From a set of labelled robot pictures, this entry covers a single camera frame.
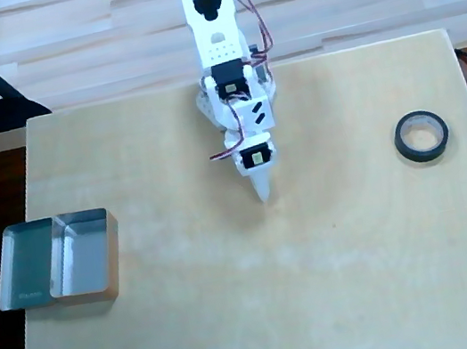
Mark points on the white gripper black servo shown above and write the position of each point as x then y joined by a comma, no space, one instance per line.
255,158

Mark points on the black tape roll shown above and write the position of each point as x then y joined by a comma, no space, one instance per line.
402,149

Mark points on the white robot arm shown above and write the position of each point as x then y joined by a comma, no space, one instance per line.
217,46

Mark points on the rectangular metal tray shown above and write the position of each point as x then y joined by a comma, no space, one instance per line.
28,265

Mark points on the grey controller board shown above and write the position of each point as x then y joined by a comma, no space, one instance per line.
261,72

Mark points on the white perforated base plate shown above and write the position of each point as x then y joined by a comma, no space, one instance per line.
208,111

